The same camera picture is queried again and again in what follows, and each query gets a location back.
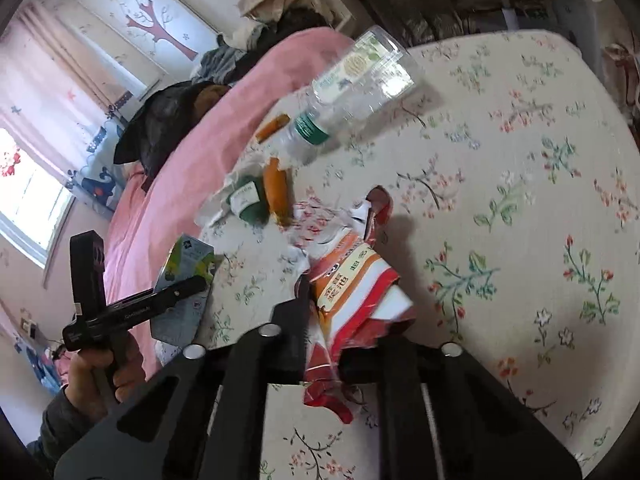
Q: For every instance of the person's left hand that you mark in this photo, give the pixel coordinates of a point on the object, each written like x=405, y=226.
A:
x=85, y=375

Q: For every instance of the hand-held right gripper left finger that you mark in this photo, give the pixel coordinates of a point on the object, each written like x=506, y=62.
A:
x=290, y=340

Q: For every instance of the window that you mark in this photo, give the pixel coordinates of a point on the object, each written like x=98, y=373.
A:
x=25, y=195

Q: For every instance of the dark jacket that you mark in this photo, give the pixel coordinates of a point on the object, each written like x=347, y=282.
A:
x=160, y=115

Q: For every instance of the pink tree wall decal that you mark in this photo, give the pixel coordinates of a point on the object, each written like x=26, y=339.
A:
x=160, y=25

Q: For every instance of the green labelled clear wrapper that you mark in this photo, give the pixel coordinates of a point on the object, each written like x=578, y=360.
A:
x=245, y=197

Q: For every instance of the red snack bag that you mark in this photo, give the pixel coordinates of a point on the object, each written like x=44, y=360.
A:
x=350, y=280

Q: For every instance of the pink printed curtain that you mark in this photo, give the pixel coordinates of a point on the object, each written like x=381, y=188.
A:
x=60, y=85

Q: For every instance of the pink blanket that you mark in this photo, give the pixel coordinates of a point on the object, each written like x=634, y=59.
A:
x=200, y=125

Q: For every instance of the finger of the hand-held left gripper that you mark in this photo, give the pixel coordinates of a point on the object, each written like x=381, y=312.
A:
x=180, y=292

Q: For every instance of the beige cloth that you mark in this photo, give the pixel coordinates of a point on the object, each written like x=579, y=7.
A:
x=265, y=0

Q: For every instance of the green drink carton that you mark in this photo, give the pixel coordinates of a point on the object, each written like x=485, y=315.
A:
x=182, y=265

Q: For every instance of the clear plastic water bottle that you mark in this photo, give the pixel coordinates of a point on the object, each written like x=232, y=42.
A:
x=350, y=90

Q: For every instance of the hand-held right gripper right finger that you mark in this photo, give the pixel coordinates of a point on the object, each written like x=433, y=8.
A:
x=400, y=370

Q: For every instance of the person's left forearm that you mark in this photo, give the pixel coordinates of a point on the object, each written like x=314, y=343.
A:
x=65, y=430

